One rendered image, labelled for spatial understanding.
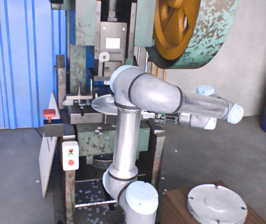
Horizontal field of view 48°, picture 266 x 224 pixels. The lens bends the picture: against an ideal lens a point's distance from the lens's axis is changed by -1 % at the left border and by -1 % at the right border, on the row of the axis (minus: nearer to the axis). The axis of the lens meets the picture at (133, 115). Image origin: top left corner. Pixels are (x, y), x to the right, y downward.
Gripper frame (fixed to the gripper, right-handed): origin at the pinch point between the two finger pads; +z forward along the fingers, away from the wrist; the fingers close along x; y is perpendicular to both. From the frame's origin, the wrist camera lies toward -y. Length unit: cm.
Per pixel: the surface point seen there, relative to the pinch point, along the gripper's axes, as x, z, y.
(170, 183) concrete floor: 81, -2, -59
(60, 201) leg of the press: 73, 56, -2
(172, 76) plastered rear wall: 28, 28, -169
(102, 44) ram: -27.7, 25.8, -11.4
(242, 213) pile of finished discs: 46, -53, 0
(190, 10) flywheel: -44, -14, -30
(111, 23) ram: -38.0, 21.7, -13.9
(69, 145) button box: 15.2, 28.6, 20.9
